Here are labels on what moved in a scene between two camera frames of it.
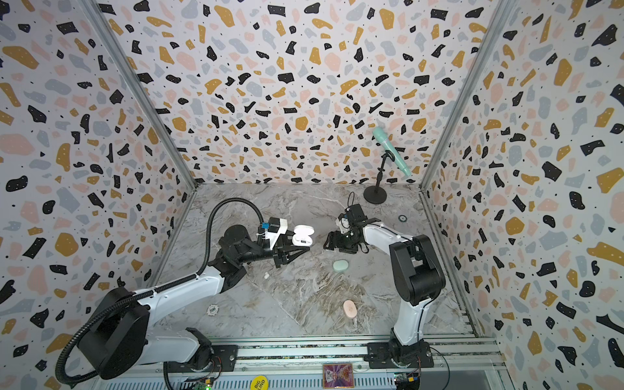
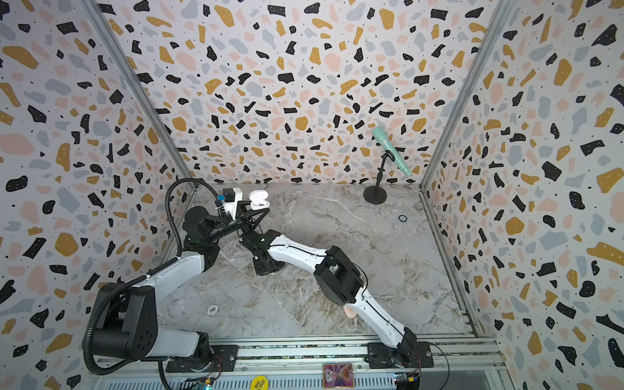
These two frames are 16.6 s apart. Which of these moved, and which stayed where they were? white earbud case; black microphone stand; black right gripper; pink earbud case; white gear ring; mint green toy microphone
Moved: black right gripper; white earbud case
Stayed: pink earbud case; mint green toy microphone; black microphone stand; white gear ring
